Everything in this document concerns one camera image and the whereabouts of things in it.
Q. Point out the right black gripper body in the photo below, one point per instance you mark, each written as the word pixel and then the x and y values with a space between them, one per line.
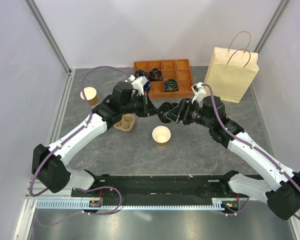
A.
pixel 186 105

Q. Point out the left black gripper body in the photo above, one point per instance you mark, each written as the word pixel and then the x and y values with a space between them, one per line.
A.
pixel 142 106

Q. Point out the cardboard cup carrier tray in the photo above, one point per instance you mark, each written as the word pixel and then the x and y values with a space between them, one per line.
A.
pixel 126 123

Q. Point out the brown paper cup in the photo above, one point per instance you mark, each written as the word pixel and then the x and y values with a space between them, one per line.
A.
pixel 161 135
pixel 91 96

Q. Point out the kraft paper bag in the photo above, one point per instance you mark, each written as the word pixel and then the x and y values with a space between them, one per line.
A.
pixel 231 72

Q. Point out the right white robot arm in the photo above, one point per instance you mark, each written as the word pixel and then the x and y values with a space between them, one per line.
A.
pixel 279 187

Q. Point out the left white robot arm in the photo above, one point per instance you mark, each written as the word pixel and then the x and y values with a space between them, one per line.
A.
pixel 49 162

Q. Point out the blue yellow item in tray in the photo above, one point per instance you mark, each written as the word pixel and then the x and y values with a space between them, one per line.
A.
pixel 170 85

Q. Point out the dark item in tray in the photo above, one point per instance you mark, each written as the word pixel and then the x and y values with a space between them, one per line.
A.
pixel 140 73

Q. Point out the orange compartment tray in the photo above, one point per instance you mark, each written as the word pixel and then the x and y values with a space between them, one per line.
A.
pixel 178 69

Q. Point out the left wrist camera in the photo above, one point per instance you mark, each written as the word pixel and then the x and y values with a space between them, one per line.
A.
pixel 140 84

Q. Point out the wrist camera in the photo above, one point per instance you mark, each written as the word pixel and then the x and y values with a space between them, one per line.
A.
pixel 140 84
pixel 199 92

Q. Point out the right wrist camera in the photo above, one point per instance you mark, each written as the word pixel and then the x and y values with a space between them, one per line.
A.
pixel 199 92

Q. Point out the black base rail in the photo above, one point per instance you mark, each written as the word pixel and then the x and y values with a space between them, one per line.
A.
pixel 202 186

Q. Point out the grey cable duct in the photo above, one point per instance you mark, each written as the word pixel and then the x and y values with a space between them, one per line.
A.
pixel 85 204

